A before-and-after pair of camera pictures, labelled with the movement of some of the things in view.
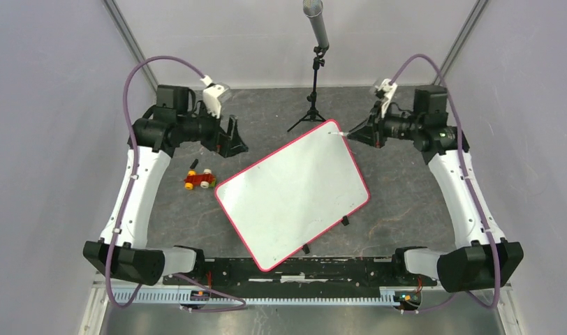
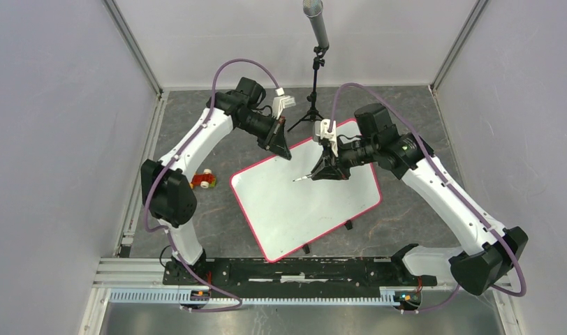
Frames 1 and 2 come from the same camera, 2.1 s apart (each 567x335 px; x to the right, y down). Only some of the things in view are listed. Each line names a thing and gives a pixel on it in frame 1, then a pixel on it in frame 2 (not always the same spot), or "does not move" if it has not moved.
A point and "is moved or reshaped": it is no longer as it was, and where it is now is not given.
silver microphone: (313, 10) does not move
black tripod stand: (313, 114) does not move
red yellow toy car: (205, 180) does not move
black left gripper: (226, 144) → (277, 142)
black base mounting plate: (306, 271) does not move
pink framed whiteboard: (282, 204) is moved or reshaped
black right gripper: (372, 130) → (330, 167)
